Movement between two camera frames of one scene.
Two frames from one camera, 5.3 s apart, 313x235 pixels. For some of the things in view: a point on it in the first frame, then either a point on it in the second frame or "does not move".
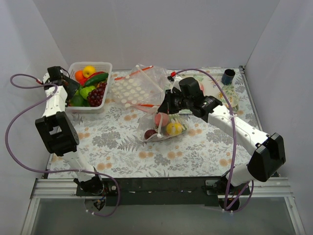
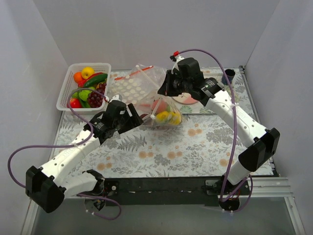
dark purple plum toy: [148, 132] → [144, 115]
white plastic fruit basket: [100, 66] does not move
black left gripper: [72, 86] → [129, 117]
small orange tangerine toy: [78, 75] does not move
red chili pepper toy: [82, 81] does not move
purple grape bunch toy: [95, 97] does not move
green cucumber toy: [96, 79] does not move
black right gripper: [167, 103] → [169, 82]
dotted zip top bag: [155, 126] → [159, 111]
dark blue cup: [228, 76] does not move
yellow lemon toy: [174, 128] → [163, 116]
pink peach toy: [162, 120] → [159, 105]
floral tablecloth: [108, 147] does not move
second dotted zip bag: [144, 87] does not move
